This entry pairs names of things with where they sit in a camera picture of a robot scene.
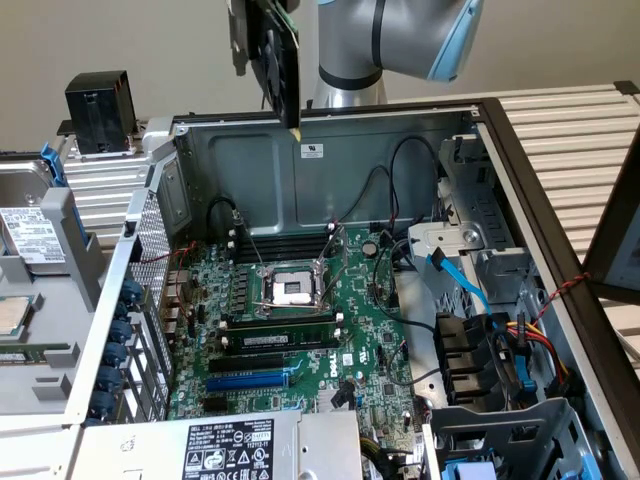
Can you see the metal socket cover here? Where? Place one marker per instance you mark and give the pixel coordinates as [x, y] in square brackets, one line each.
[336, 250]

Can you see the short black expansion slot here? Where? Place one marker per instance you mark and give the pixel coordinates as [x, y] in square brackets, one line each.
[214, 405]

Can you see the silver chipset heat sink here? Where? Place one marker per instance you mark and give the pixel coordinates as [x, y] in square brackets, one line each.
[327, 400]

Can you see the black CPU cooler block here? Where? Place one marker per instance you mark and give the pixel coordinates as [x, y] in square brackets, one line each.
[100, 110]

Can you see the grey metal disk bay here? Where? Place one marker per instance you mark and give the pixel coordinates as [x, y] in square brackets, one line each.
[495, 210]

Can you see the silver coin battery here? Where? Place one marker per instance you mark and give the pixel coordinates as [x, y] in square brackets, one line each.
[370, 248]

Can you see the grey power supply unit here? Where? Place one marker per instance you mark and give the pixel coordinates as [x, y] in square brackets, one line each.
[150, 450]

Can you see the black RAM slot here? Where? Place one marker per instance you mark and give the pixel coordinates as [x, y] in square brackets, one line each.
[285, 258]
[285, 244]
[280, 322]
[285, 238]
[285, 251]

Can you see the black plastic fan shroud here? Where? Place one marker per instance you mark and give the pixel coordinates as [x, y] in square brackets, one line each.
[460, 350]

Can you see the white case sticker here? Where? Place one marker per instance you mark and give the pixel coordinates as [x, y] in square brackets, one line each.
[311, 151]

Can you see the open grey PC case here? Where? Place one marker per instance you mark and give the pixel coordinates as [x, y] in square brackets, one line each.
[350, 175]

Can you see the green graphics card black fan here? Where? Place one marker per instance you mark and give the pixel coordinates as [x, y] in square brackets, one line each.
[282, 75]

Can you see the silver CPU chip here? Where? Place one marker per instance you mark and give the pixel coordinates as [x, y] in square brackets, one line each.
[15, 315]

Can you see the green Dell motherboard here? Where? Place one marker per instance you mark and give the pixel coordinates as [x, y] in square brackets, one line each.
[360, 300]

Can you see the grey parts rack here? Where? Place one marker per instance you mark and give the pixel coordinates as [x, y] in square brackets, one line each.
[55, 310]

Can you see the blue round screw grommet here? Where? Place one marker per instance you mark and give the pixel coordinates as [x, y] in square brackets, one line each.
[121, 332]
[102, 404]
[115, 355]
[131, 291]
[110, 379]
[123, 310]

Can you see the grey perforated drive cage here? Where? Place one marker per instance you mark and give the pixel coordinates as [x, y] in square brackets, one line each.
[500, 425]

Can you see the blue disk carrier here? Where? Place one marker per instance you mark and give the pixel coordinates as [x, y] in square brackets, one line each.
[52, 165]

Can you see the silver hard disk white label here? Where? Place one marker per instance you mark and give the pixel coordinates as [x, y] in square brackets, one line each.
[25, 230]

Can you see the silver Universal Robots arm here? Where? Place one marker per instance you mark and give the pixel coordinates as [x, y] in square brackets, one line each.
[360, 40]

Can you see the black table end cap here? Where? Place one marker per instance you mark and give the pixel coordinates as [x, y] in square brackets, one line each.
[627, 87]

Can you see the long black expansion slot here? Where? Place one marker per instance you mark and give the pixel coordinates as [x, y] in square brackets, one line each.
[245, 362]

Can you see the thin metal locking lever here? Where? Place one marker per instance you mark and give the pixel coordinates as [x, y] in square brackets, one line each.
[250, 242]

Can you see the blue expansion slot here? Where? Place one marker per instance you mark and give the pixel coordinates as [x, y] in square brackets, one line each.
[245, 383]

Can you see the dark framed side panel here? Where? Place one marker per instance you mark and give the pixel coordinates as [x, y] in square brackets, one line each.
[610, 240]

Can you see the silver CPU socket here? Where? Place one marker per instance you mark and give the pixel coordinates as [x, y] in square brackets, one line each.
[290, 290]

